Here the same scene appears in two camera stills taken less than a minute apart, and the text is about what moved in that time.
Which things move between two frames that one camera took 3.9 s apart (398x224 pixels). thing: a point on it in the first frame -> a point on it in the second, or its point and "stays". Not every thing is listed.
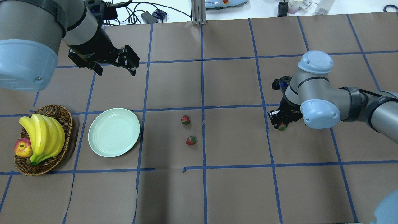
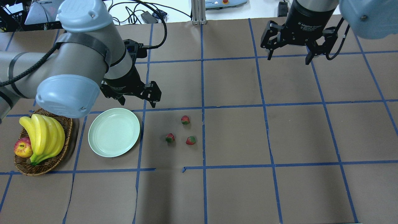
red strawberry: x=282 y=127 -> x=170 y=137
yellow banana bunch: x=47 y=136 stays
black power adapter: x=148 y=18 stays
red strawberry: x=185 y=120 stays
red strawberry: x=191 y=140 stays
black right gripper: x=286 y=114 -> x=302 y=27
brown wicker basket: x=55 y=111 stays
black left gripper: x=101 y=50 -> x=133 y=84
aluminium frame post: x=198 y=10 stays
